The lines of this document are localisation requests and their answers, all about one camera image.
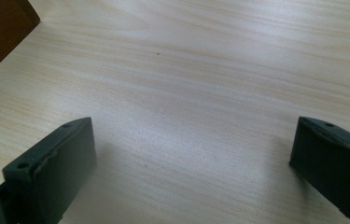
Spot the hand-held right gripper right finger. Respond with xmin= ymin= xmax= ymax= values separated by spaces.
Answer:
xmin=288 ymin=116 xmax=350 ymax=224

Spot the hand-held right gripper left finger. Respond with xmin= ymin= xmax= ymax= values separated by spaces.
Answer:
xmin=0 ymin=117 xmax=98 ymax=224

